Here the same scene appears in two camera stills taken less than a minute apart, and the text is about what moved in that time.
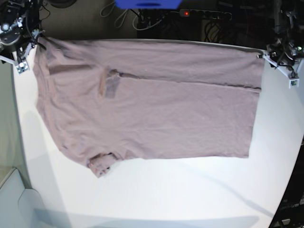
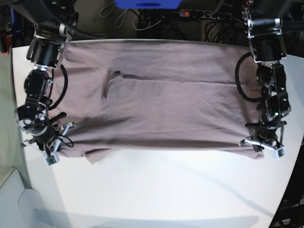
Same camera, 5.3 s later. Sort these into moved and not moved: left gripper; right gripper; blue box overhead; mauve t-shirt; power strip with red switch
Moved: right gripper; mauve t-shirt; left gripper
Not moved: blue box overhead; power strip with red switch
